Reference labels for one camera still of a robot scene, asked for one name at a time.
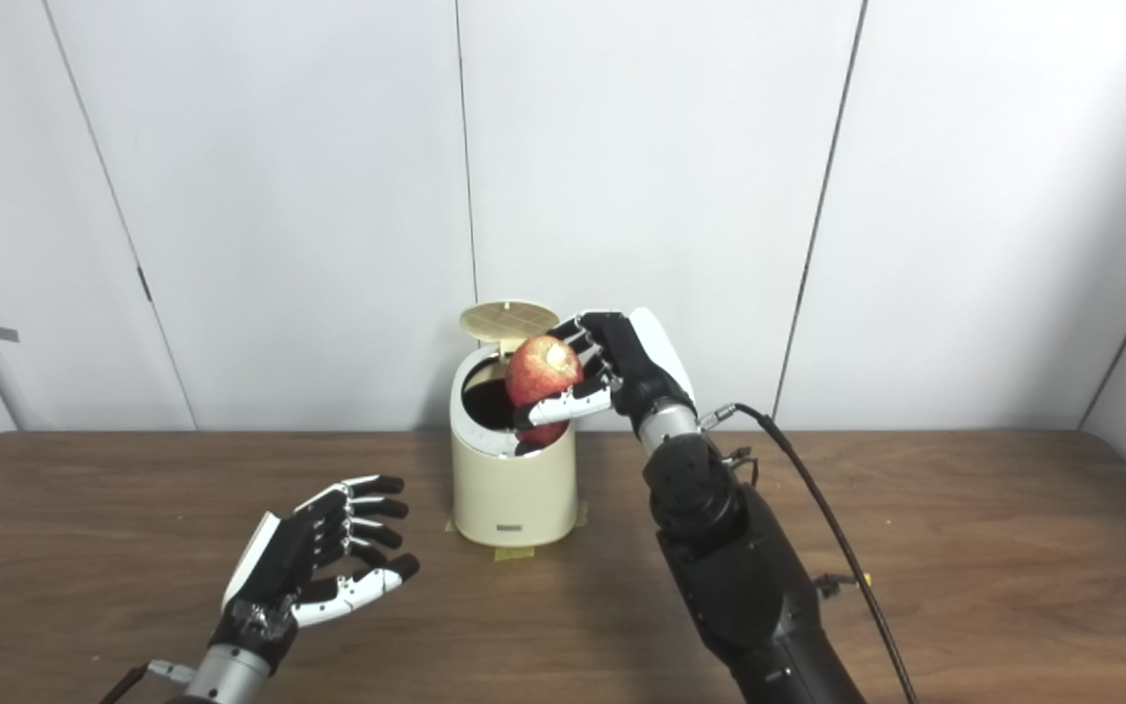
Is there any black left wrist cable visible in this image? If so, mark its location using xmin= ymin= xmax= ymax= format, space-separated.
xmin=99 ymin=660 xmax=197 ymax=704

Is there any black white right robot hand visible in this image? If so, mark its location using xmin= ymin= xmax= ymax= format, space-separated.
xmin=512 ymin=308 xmax=700 ymax=429

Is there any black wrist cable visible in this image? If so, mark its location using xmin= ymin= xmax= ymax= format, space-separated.
xmin=700 ymin=402 xmax=922 ymax=704
xmin=99 ymin=660 xmax=197 ymax=704

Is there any red apple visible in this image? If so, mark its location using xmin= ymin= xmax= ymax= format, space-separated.
xmin=506 ymin=335 xmax=585 ymax=449

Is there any cream round bin lid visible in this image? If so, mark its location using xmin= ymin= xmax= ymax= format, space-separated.
xmin=458 ymin=300 xmax=561 ymax=359

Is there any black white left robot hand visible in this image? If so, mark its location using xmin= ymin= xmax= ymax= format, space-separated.
xmin=209 ymin=474 xmax=420 ymax=678

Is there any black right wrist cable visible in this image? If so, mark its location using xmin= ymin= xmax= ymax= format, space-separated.
xmin=700 ymin=402 xmax=922 ymax=704

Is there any cream-colored bin body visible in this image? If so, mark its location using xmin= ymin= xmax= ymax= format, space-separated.
xmin=450 ymin=342 xmax=580 ymax=550

